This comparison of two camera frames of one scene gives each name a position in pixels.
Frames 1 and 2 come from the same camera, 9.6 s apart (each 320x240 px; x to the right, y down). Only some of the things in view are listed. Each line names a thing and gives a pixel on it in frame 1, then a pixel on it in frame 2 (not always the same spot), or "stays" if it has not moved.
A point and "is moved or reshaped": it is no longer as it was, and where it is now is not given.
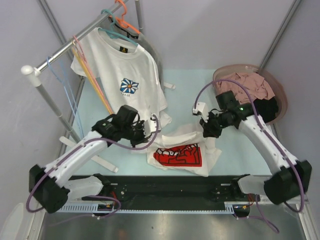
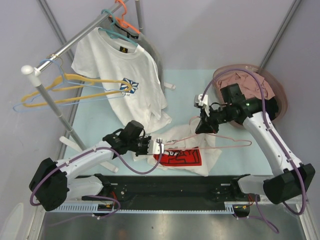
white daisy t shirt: (127, 75) stays
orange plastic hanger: (122, 21) stays
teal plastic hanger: (113, 34) stays
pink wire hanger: (83, 53) to (201, 133)
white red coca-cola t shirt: (184, 147) is moved or reshaped
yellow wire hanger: (75, 47) to (126, 90)
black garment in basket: (266, 108) stays
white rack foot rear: (169, 85) stays
